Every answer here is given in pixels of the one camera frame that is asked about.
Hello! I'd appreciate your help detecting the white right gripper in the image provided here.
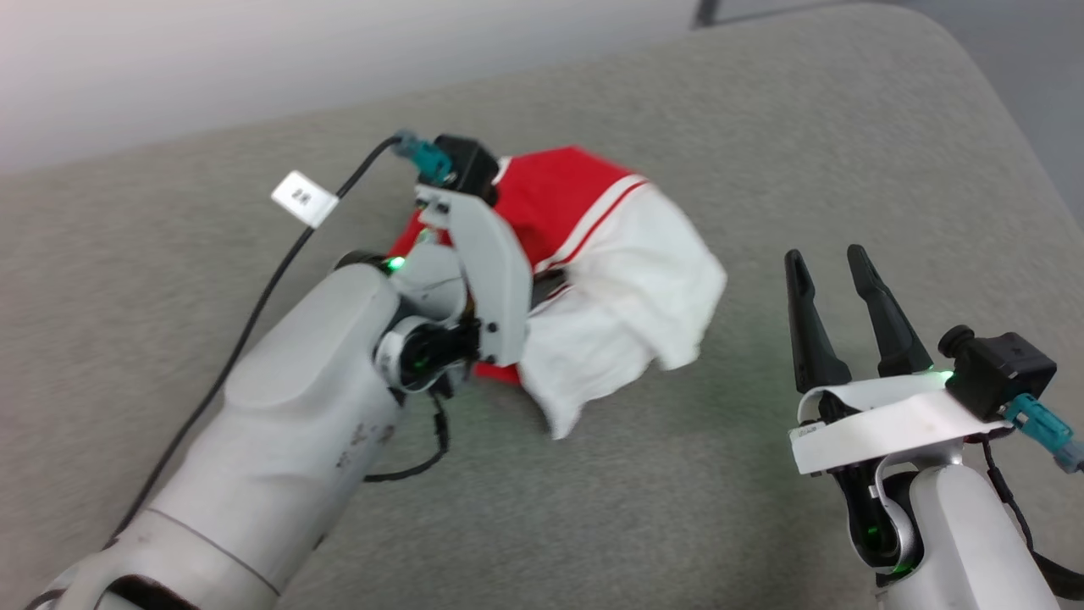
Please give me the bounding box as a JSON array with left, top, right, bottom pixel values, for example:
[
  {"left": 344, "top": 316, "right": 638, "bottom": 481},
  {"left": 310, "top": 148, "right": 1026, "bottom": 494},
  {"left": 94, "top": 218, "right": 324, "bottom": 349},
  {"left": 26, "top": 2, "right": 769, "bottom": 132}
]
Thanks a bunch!
[{"left": 784, "top": 245, "right": 1014, "bottom": 476}]

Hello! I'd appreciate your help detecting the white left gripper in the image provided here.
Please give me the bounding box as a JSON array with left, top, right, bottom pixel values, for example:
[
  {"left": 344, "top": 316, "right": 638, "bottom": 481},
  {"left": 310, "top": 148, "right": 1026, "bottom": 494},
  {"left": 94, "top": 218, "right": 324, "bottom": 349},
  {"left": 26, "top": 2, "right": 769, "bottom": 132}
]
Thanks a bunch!
[{"left": 415, "top": 186, "right": 568, "bottom": 365}]

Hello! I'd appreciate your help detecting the red and white jersey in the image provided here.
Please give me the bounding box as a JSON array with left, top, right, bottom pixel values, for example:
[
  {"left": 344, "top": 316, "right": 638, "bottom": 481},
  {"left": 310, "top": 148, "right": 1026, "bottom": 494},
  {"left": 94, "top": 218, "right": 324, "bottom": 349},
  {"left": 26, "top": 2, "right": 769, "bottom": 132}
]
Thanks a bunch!
[{"left": 385, "top": 146, "right": 728, "bottom": 441}]

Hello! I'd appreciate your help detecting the teal left cable connector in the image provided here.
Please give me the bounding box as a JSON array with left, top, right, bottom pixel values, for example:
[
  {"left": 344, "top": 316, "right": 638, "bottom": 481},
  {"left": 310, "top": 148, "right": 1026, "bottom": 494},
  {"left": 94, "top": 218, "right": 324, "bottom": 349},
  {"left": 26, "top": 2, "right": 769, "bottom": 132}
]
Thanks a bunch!
[{"left": 393, "top": 130, "right": 456, "bottom": 184}]

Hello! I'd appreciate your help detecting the teal cable connector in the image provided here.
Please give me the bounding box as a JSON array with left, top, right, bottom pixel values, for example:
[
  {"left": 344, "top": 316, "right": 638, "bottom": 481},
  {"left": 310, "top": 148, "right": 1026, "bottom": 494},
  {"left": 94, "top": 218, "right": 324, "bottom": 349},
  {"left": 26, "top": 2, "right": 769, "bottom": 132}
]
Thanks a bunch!
[
  {"left": 393, "top": 130, "right": 456, "bottom": 184},
  {"left": 1004, "top": 394, "right": 1084, "bottom": 474}
]

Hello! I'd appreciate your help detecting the teal right cable connector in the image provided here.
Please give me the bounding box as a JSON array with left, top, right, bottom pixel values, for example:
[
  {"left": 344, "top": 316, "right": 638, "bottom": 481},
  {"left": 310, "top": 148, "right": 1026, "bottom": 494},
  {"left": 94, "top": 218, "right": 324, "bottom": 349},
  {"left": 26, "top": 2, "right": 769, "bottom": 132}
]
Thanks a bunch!
[{"left": 1004, "top": 394, "right": 1084, "bottom": 474}]

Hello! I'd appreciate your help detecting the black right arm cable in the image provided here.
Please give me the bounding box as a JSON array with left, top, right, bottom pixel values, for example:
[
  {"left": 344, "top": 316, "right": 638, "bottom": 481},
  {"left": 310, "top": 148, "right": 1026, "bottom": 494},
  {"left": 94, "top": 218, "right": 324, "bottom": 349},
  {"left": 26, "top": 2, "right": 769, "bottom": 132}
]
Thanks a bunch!
[{"left": 982, "top": 439, "right": 1084, "bottom": 599}]

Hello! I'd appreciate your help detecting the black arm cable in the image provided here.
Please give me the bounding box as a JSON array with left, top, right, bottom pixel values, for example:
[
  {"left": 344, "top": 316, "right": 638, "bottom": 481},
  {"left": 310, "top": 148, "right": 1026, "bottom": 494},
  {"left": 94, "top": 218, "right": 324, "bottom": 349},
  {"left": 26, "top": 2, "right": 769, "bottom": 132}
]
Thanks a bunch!
[
  {"left": 982, "top": 439, "right": 1084, "bottom": 599},
  {"left": 106, "top": 136, "right": 403, "bottom": 547}
]

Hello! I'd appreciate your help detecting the white cable label tag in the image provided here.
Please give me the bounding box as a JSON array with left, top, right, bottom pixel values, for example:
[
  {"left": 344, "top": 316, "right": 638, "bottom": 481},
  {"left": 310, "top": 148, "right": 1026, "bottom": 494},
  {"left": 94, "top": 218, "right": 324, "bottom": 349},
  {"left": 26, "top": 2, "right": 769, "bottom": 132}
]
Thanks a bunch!
[{"left": 271, "top": 170, "right": 340, "bottom": 229}]

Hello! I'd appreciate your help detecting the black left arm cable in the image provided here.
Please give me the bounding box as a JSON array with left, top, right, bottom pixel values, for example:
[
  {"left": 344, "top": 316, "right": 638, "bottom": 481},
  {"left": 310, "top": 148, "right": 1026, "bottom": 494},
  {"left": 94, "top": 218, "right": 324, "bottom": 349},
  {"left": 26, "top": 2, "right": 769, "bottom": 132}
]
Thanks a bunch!
[{"left": 106, "top": 136, "right": 403, "bottom": 547}]

